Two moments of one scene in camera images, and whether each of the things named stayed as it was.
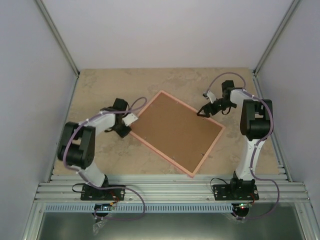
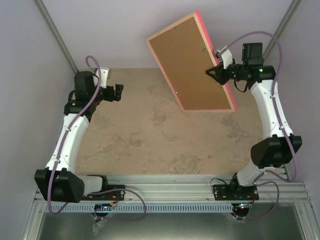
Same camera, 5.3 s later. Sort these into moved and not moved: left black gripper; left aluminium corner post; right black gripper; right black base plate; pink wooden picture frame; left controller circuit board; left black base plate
Moved: right black gripper; left black gripper; pink wooden picture frame
Not moved: right black base plate; left black base plate; left controller circuit board; left aluminium corner post
